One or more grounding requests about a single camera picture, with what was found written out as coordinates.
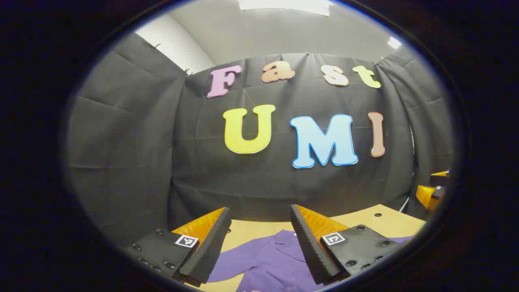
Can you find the white cable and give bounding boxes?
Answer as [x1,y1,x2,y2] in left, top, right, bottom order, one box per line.
[399,125,415,212]

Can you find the black backdrop cloth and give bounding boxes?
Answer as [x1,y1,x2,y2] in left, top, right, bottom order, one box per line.
[65,32,455,248]

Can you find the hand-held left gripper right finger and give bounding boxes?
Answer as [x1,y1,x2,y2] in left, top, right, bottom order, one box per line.
[290,204,406,285]

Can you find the large ceiling light panel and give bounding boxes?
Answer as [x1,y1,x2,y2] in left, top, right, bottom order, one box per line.
[237,0,334,17]

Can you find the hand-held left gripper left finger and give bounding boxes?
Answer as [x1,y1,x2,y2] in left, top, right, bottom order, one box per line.
[122,207,232,288]

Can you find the purple button shirt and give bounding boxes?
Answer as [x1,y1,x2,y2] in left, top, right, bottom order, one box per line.
[207,230,414,292]

